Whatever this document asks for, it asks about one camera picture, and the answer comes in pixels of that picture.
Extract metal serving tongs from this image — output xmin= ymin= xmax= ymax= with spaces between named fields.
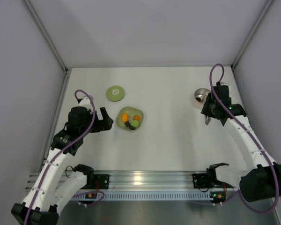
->
xmin=204 ymin=93 xmax=213 ymax=125

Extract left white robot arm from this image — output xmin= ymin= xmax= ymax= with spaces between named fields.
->
xmin=11 ymin=92 xmax=113 ymax=225

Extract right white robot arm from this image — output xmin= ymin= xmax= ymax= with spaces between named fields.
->
xmin=201 ymin=82 xmax=281 ymax=202

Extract green square lunch box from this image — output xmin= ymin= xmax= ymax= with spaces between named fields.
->
xmin=116 ymin=106 xmax=144 ymax=131

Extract metal bowl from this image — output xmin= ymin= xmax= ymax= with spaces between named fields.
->
xmin=194 ymin=88 xmax=211 ymax=104

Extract green round lid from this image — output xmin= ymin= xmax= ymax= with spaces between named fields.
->
xmin=105 ymin=85 xmax=125 ymax=102

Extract orange round snack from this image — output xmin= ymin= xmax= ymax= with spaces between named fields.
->
xmin=133 ymin=115 xmax=141 ymax=121

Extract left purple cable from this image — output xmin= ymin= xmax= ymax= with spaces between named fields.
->
xmin=23 ymin=90 xmax=106 ymax=225

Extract aluminium mounting rail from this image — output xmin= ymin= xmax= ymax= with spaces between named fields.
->
xmin=26 ymin=170 xmax=207 ymax=191

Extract left black base bracket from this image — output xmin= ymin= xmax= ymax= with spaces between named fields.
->
xmin=82 ymin=174 xmax=110 ymax=190

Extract black base bracket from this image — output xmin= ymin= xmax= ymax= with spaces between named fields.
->
xmin=82 ymin=174 xmax=110 ymax=190
xmin=192 ymin=173 xmax=233 ymax=189

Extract right black base bracket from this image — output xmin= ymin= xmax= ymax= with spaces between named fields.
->
xmin=192 ymin=173 xmax=233 ymax=189

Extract white slotted cable duct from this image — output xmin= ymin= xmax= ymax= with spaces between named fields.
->
xmin=74 ymin=192 xmax=214 ymax=201

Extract right aluminium frame post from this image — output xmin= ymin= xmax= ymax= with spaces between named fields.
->
xmin=231 ymin=0 xmax=276 ymax=71

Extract aluminium frame post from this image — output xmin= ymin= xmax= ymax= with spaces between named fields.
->
xmin=21 ymin=0 xmax=68 ymax=74
xmin=231 ymin=0 xmax=276 ymax=71

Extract left aluminium frame post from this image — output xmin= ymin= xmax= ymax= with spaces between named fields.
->
xmin=21 ymin=0 xmax=68 ymax=74

